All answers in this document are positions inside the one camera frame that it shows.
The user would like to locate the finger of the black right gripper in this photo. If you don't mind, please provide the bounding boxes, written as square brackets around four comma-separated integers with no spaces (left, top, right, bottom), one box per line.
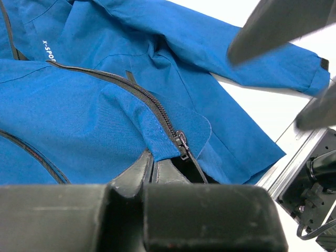
[227,0,335,65]
[295,81,335,131]

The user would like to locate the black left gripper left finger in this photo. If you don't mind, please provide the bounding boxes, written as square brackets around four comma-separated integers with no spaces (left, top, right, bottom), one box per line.
[1,151,154,251]

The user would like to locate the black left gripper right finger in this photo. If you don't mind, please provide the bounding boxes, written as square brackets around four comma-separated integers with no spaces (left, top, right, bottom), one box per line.
[143,160,288,251]

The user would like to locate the blue and black jacket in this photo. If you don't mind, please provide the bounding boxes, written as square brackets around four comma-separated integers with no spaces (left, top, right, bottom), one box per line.
[1,1,330,185]

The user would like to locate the aluminium table frame rail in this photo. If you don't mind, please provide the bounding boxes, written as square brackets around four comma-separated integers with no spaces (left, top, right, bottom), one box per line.
[256,97,329,203]

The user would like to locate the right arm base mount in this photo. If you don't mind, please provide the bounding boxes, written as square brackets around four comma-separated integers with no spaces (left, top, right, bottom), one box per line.
[275,127,336,249]

